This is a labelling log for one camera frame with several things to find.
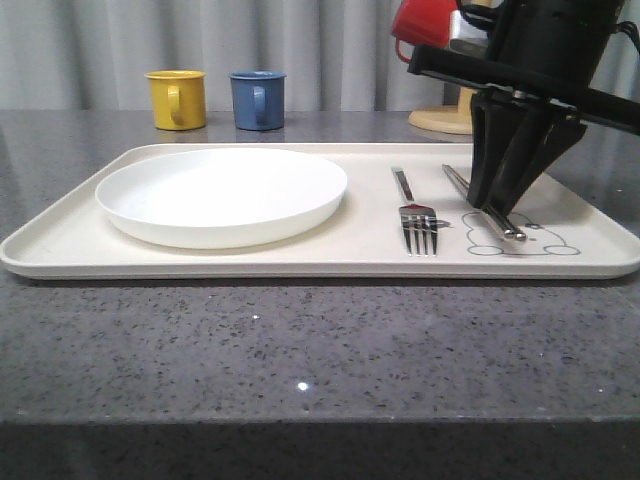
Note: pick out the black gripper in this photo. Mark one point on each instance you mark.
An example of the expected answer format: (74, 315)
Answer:
(547, 49)

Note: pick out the silver metal fork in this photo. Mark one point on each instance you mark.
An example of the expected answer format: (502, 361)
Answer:
(419, 223)

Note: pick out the white round plate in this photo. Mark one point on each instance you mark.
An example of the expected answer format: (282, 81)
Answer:
(222, 198)

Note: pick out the wooden mug tree stand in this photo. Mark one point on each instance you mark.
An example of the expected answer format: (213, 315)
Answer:
(450, 119)

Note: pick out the red enamel mug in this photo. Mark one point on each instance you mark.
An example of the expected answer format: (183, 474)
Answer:
(422, 22)

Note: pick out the blue enamel mug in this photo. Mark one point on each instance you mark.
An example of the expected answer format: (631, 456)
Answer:
(258, 99)

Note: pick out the yellow enamel mug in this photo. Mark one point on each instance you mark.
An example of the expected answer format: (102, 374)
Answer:
(178, 99)

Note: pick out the grey pleated curtain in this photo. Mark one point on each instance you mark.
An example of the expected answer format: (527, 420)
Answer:
(337, 55)

